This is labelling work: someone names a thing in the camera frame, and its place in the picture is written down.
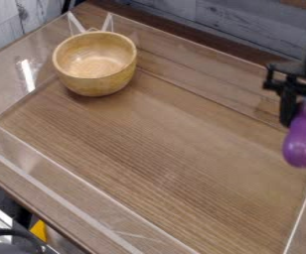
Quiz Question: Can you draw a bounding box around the yellow black equipment base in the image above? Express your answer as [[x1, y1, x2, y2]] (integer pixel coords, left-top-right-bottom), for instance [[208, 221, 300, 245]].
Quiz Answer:
[[8, 214, 74, 254]]

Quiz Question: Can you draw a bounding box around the brown wooden bowl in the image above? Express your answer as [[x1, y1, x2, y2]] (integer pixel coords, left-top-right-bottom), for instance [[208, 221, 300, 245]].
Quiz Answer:
[[52, 31, 138, 97]]

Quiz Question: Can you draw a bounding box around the black cable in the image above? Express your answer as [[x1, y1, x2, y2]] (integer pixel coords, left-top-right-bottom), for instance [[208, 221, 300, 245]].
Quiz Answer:
[[0, 227, 44, 254]]

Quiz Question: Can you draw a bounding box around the clear acrylic tray wall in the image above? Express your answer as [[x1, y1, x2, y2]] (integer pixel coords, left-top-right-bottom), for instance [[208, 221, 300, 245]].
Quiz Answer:
[[0, 12, 306, 254]]

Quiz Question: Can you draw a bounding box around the purple toy eggplant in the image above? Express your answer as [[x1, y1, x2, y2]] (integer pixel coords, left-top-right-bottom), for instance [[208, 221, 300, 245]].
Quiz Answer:
[[281, 100, 306, 168]]

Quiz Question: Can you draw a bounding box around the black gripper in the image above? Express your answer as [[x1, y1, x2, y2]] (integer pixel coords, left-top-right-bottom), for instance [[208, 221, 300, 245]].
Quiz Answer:
[[263, 62, 306, 127]]

